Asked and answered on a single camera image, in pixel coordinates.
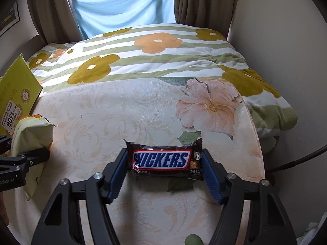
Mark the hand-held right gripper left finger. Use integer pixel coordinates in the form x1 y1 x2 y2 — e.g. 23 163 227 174
31 148 128 245

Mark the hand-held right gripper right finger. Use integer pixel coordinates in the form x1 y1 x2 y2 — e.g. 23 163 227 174
202 148 298 245

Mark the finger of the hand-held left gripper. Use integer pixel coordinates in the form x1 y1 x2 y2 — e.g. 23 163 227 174
0 147 51 171
0 134 13 156

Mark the pale yellow snack packet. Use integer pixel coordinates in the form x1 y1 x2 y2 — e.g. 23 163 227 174
11 114 57 201

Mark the brown chocolate bar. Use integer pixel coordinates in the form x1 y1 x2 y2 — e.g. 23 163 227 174
124 138 205 182

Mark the yellow cardboard box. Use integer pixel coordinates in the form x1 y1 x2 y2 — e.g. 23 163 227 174
0 53 44 136

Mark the peach floral bed sheet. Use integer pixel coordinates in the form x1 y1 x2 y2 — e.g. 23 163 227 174
5 78 266 245

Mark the white cloth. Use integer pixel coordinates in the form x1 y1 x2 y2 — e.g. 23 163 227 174
298 222 327 245

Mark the striped floral blanket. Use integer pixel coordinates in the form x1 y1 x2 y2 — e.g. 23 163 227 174
27 23 298 154

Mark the beige curtain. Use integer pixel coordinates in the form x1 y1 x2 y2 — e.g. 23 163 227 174
171 0 239 41
26 0 83 45

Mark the light blue cloth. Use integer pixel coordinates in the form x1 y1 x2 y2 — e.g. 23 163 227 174
72 0 177 40

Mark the black cable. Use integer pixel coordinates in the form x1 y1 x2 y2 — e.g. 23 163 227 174
267 144 327 173

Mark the framed wall picture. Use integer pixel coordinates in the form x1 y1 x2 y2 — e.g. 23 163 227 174
0 0 21 36

